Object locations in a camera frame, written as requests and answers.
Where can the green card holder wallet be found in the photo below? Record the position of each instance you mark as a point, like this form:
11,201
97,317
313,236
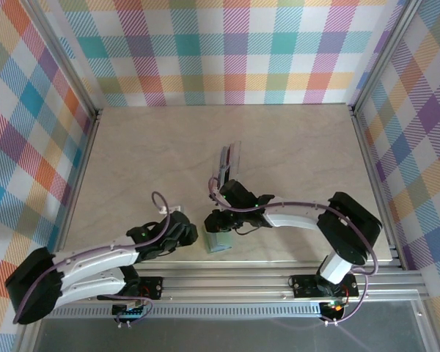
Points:
220,243

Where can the blue credit card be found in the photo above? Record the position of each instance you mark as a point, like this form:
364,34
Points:
225,154

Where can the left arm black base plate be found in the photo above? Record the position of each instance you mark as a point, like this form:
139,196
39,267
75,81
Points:
154,287

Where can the aluminium front rail beam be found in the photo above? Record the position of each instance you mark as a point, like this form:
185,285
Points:
223,282

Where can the aluminium frame post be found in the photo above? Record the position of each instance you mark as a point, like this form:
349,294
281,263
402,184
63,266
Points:
63,55
383,55

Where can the teal credit card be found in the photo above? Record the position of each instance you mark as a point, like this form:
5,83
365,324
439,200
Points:
225,173

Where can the grey metal shelf plate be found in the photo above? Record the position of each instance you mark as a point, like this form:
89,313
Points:
223,335

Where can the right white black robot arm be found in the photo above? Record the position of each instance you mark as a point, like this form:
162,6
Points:
293,218

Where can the aluminium side rail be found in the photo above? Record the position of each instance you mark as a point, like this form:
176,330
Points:
82,165
370,165

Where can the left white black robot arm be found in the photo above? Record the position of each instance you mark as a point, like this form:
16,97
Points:
95,256

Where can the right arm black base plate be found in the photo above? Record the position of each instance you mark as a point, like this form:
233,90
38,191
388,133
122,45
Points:
304,287

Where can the clear acrylic card stand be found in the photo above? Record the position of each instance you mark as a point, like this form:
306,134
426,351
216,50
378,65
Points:
236,161

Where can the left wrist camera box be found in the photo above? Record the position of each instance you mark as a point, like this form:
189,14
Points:
172,209

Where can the green terminal controller board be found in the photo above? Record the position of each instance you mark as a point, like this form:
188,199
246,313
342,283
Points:
130,311

